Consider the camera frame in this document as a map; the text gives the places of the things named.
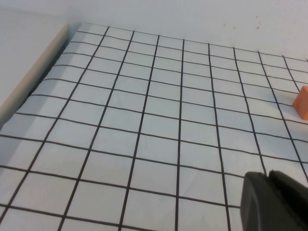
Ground white black-grid mat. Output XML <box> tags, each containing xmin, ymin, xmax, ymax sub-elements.
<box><xmin>0</xmin><ymin>22</ymin><xmax>308</xmax><ymax>231</ymax></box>

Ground beige edge strip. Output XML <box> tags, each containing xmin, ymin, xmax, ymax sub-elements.
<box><xmin>0</xmin><ymin>23</ymin><xmax>70</xmax><ymax>128</ymax></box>

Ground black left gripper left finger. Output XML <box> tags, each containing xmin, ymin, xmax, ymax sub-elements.
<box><xmin>240</xmin><ymin>171</ymin><xmax>277</xmax><ymax>231</ymax></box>

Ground orange foam cube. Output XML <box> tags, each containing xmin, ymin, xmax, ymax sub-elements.
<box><xmin>292</xmin><ymin>85</ymin><xmax>308</xmax><ymax>121</ymax></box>

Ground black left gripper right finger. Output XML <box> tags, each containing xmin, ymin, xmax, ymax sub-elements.
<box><xmin>268</xmin><ymin>169</ymin><xmax>308</xmax><ymax>231</ymax></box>

